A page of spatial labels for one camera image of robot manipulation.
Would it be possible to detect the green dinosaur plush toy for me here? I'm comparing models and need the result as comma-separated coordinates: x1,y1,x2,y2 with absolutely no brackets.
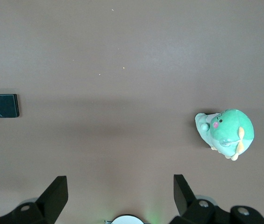
194,108,255,161

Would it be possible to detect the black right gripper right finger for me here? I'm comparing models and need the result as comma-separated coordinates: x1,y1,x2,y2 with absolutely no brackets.
170,174,264,224

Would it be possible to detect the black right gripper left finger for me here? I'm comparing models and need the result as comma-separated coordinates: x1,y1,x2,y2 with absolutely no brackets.
0,175,69,224

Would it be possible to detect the black phone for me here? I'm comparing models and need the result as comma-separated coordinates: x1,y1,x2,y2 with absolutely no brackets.
0,93,20,119

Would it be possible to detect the brown table cover mat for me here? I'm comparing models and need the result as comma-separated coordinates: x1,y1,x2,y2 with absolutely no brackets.
0,0,264,224

